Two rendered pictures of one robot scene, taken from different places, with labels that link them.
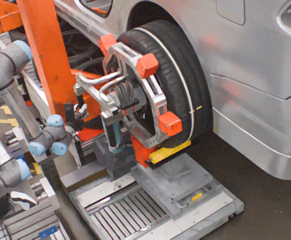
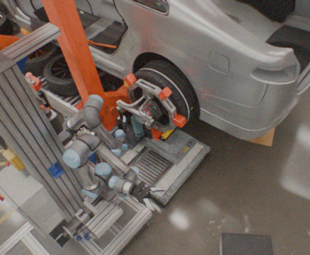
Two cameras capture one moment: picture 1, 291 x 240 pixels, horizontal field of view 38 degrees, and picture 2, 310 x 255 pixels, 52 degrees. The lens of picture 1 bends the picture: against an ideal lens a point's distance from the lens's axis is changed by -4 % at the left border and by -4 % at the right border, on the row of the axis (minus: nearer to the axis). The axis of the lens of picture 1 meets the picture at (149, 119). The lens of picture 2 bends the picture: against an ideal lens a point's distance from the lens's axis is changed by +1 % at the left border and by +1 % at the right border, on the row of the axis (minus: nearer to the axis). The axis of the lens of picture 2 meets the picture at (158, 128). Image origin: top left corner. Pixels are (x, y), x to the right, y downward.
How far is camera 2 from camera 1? 1.03 m
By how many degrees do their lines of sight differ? 19
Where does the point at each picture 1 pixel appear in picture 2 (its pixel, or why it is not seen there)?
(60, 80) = not seen: hidden behind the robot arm
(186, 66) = (184, 88)
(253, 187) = (210, 136)
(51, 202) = not seen: hidden behind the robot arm
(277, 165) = (243, 134)
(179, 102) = (183, 109)
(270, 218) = (226, 152)
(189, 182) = (179, 142)
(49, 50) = (93, 87)
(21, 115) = (107, 137)
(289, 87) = (253, 101)
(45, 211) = not seen: hidden behind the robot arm
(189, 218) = (184, 161)
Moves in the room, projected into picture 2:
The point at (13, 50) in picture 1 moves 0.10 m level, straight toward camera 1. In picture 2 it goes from (95, 102) to (103, 109)
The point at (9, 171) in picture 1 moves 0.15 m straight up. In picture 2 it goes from (131, 175) to (127, 162)
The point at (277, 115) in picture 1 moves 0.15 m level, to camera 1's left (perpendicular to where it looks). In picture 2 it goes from (245, 113) to (228, 120)
